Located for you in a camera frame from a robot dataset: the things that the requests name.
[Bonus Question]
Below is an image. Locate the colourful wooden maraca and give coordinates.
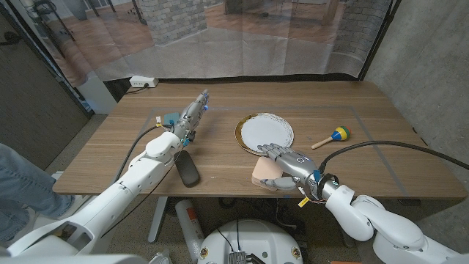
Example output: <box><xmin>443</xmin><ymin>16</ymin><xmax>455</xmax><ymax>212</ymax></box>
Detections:
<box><xmin>311</xmin><ymin>125</ymin><xmax>352</xmax><ymax>150</ymax></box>

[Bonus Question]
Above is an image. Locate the person leg in blue jeans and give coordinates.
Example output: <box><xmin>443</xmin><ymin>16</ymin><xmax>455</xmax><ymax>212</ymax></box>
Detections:
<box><xmin>0</xmin><ymin>142</ymin><xmax>74</xmax><ymax>241</ymax></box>

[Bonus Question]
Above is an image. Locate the white gold-rimmed paper plate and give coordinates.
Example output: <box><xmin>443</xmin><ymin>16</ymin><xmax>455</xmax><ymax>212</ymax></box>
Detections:
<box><xmin>234</xmin><ymin>112</ymin><xmax>295</xmax><ymax>157</ymax></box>

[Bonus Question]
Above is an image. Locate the dark grey glasses case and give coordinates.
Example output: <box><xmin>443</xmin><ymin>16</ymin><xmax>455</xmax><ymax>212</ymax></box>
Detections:
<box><xmin>173</xmin><ymin>150</ymin><xmax>202</xmax><ymax>188</ymax></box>

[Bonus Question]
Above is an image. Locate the white robot torso base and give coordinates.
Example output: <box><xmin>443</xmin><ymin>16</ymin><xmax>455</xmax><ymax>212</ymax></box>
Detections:
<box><xmin>197</xmin><ymin>219</ymin><xmax>304</xmax><ymax>264</ymax></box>

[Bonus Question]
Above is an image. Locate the white cylinder with orange label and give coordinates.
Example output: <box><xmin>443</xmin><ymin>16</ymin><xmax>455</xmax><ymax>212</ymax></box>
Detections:
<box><xmin>174</xmin><ymin>199</ymin><xmax>205</xmax><ymax>263</ymax></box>

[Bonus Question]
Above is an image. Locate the black backdrop stand pole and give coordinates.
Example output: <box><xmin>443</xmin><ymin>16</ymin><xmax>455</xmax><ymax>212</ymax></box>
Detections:
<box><xmin>0</xmin><ymin>0</ymin><xmax>95</xmax><ymax>118</ymax></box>
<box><xmin>357</xmin><ymin>0</ymin><xmax>402</xmax><ymax>81</ymax></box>

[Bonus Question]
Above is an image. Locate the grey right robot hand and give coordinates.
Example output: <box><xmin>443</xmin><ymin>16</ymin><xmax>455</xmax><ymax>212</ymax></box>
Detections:
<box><xmin>256</xmin><ymin>142</ymin><xmax>341</xmax><ymax>202</ymax></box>

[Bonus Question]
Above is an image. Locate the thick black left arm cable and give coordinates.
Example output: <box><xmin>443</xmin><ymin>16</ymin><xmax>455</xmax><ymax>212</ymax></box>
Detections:
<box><xmin>114</xmin><ymin>124</ymin><xmax>173</xmax><ymax>183</ymax></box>

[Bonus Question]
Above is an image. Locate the teal soap box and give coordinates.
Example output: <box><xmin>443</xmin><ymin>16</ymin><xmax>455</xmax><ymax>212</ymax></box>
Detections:
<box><xmin>163</xmin><ymin>111</ymin><xmax>180</xmax><ymax>127</ymax></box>

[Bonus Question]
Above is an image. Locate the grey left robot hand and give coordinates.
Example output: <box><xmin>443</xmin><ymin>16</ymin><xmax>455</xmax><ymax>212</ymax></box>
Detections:
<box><xmin>171</xmin><ymin>89</ymin><xmax>210</xmax><ymax>145</ymax></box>

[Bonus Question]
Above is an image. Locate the white power strip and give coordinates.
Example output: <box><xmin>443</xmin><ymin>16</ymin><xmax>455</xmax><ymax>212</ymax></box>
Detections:
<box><xmin>129</xmin><ymin>75</ymin><xmax>160</xmax><ymax>89</ymax></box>

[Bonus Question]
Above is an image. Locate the grey finned electronics module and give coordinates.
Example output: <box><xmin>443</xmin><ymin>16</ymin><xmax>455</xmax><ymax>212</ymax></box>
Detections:
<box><xmin>229</xmin><ymin>251</ymin><xmax>267</xmax><ymax>264</ymax></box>

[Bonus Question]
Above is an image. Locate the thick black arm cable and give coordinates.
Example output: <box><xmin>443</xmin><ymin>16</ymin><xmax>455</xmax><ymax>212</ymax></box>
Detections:
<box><xmin>318</xmin><ymin>140</ymin><xmax>469</xmax><ymax>173</ymax></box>
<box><xmin>114</xmin><ymin>124</ymin><xmax>173</xmax><ymax>183</ymax></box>

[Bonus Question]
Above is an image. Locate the printed room backdrop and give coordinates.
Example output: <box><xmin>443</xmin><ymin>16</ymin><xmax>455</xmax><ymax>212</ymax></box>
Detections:
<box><xmin>7</xmin><ymin>0</ymin><xmax>395</xmax><ymax>87</ymax></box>

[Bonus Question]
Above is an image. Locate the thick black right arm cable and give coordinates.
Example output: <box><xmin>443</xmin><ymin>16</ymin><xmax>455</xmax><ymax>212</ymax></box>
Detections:
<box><xmin>318</xmin><ymin>140</ymin><xmax>469</xmax><ymax>173</ymax></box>

